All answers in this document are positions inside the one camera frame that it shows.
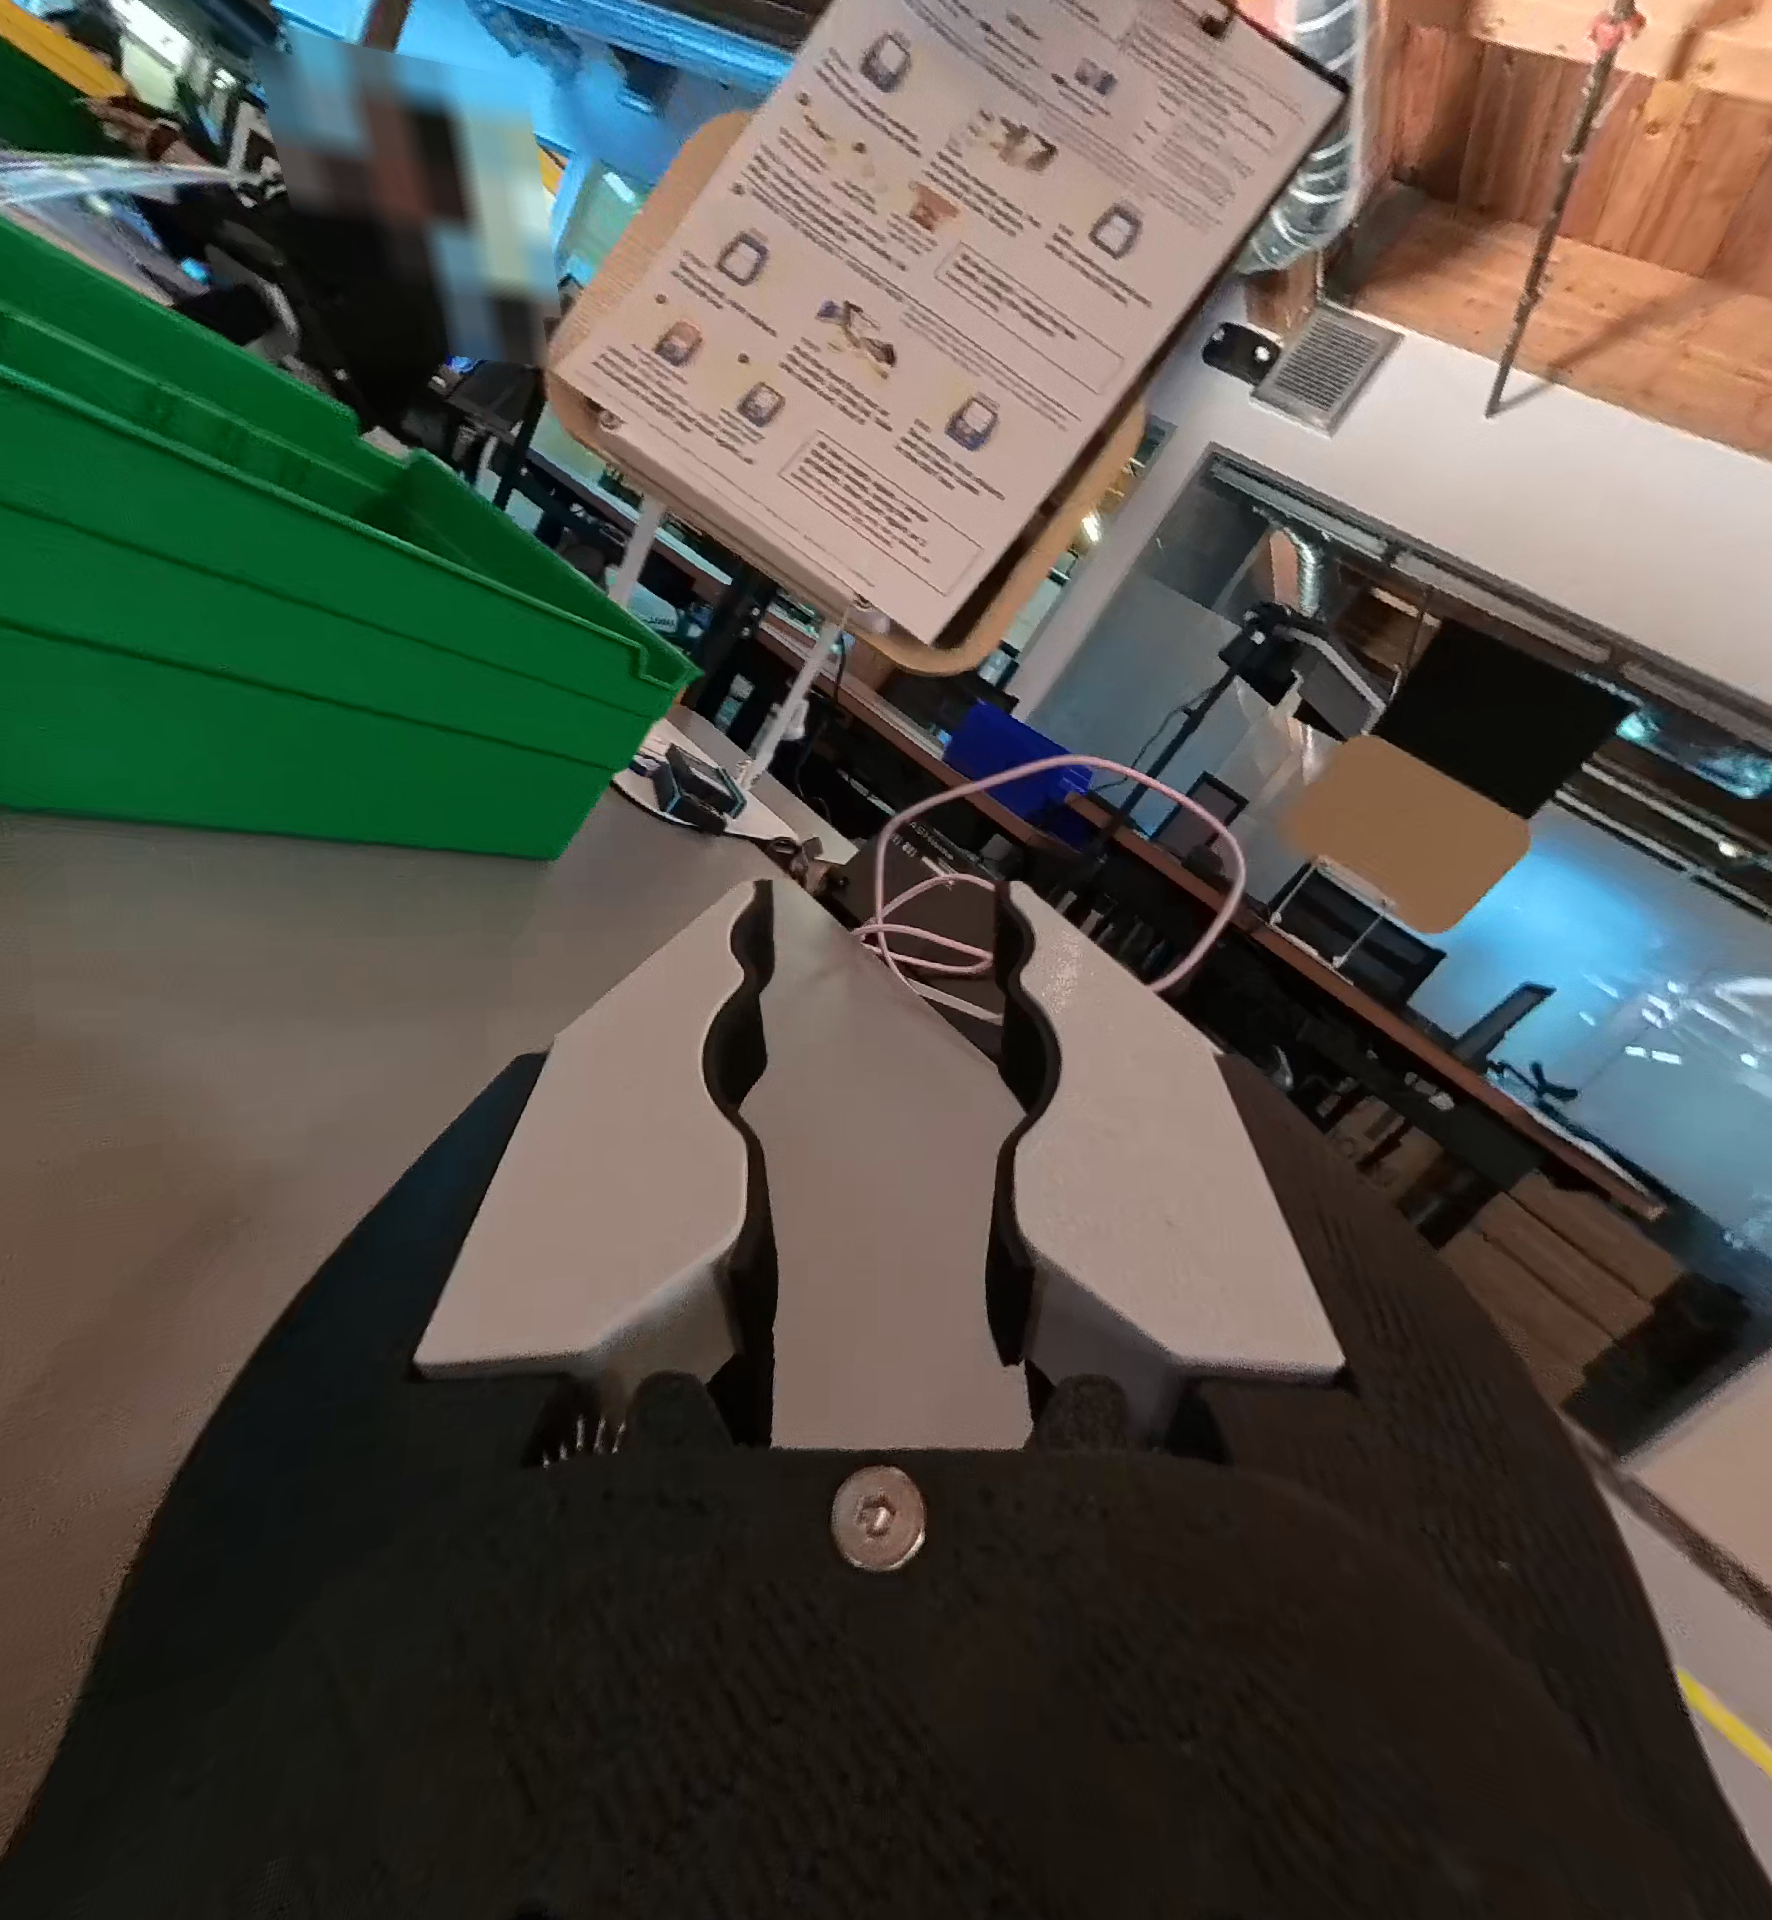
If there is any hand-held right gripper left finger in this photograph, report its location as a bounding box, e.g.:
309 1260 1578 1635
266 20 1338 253
412 879 776 1420

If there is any glass partition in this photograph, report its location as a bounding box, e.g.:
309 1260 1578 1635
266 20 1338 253
1006 441 1772 1428

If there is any tan rounded board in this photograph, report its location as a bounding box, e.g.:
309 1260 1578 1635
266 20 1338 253
1281 734 1534 931

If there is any wooden work table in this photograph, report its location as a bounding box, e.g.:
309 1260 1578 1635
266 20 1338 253
766 629 1667 1220

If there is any blue plastic bin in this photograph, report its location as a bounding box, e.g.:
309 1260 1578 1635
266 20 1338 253
946 701 1101 822

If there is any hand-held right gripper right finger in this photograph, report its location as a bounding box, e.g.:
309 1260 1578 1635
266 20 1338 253
987 879 1348 1428

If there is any wall air vent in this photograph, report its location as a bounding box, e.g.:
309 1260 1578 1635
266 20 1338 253
1251 304 1406 437

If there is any black flat panel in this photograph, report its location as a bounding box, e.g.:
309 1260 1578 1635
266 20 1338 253
1371 622 1638 822

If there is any black blue camera package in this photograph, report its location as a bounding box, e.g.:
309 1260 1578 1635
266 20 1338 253
658 754 748 829

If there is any silver flexible duct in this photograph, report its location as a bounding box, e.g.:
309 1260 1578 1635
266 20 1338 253
1230 0 1371 281

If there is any cardboard box stack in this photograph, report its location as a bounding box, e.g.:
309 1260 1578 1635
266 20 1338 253
1366 1124 1761 1416

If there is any green plastic bin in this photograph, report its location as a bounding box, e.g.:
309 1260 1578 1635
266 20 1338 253
0 176 704 861

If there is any instruction sheet on board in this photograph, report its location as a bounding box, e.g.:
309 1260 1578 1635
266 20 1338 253
548 104 1149 679

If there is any white plastic object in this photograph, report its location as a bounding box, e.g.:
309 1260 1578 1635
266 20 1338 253
611 741 767 829

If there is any yellow tape strip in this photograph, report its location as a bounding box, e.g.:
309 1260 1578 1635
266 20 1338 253
1672 1664 1772 1847

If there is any pink braided cable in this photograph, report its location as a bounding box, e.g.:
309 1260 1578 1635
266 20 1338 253
851 754 1248 1028

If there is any printed instruction sheet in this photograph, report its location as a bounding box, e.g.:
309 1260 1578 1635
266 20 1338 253
548 0 1350 644

